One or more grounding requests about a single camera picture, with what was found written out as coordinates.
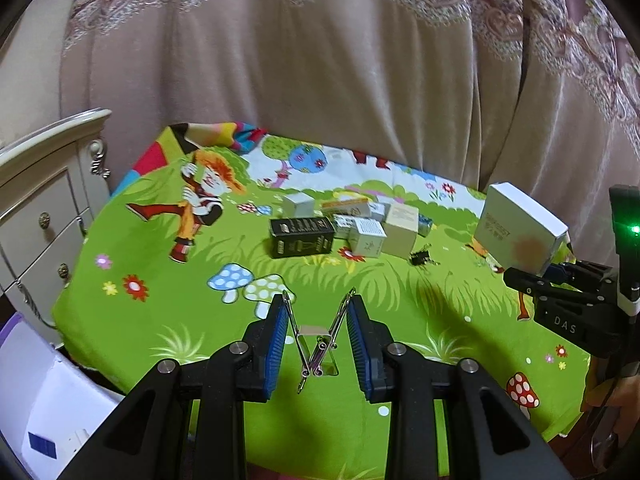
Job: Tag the orange and white box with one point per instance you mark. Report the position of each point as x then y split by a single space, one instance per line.
345 207

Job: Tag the white purple-rimmed storage box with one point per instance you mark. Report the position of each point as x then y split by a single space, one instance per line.
45 390

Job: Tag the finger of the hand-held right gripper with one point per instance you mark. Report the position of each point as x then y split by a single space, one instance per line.
560 272
530 281

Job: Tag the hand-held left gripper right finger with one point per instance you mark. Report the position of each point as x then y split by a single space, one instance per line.
357 345

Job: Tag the white cube box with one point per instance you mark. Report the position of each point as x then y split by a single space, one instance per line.
367 240

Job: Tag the black box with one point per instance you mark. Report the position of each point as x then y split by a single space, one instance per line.
300 237

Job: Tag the white dresser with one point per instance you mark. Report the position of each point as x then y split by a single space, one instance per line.
35 195

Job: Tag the small white item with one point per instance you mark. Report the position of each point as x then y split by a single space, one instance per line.
77 441

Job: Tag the small white box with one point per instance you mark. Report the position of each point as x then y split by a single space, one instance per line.
298 205
380 211

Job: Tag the beige patterned curtain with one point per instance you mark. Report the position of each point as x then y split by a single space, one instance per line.
325 70

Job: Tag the large white box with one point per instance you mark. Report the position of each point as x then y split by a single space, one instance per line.
515 227

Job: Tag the beige cardboard box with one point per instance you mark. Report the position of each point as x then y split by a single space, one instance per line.
401 230

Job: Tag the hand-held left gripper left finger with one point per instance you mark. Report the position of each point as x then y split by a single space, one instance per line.
277 345

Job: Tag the blue and white box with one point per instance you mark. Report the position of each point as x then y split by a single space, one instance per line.
425 225

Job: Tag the white patterned box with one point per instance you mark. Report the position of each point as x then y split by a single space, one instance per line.
345 225

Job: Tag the black binder clip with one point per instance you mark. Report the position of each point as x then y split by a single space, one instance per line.
420 256

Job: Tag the green cartoon printed cloth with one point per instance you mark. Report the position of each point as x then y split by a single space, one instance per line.
200 285

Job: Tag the silver binder clip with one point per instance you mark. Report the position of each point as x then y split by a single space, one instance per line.
312 331

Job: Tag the blue flat item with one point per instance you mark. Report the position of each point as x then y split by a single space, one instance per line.
41 445

